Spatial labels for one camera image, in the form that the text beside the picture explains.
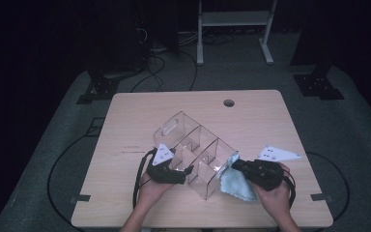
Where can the person's right hand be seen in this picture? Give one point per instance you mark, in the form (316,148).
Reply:
(275,203)

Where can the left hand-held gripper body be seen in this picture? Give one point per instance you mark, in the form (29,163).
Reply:
(164,170)

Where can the dark floor tape strip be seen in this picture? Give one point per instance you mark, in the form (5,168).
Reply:
(80,198)
(321,197)

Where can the person's left hand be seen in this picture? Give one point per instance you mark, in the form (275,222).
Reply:
(153,193)

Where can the light blue cleaning cloth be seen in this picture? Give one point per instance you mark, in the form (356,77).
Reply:
(236,185)

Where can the black stand base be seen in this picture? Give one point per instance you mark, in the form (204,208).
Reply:
(319,86)
(99,90)

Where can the white metal stand frame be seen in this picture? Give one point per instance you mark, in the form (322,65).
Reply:
(235,19)

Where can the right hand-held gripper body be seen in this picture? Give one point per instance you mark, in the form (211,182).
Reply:
(264,174)

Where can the clear acrylic divided organizer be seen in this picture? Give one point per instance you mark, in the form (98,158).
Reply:
(194,154)

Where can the black equipment cabinet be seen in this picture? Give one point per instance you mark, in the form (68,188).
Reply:
(119,35)

